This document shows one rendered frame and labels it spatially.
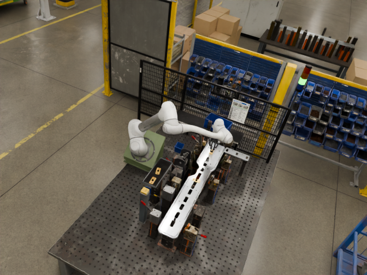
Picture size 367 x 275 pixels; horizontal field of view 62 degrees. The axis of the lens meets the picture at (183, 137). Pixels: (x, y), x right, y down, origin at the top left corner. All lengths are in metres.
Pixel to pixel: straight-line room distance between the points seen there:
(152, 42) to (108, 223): 2.99
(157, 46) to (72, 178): 2.37
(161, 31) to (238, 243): 3.22
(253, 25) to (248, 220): 6.99
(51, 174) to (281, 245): 3.18
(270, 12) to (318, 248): 6.62
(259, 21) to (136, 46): 4.96
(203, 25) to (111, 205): 4.90
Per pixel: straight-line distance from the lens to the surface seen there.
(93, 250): 3.04
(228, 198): 3.52
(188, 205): 2.97
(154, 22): 4.95
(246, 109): 3.72
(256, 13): 9.43
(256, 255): 4.07
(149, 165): 3.53
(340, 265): 4.24
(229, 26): 7.38
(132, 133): 3.38
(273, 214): 4.52
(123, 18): 5.26
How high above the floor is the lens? 3.34
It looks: 40 degrees down
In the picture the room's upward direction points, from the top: 10 degrees clockwise
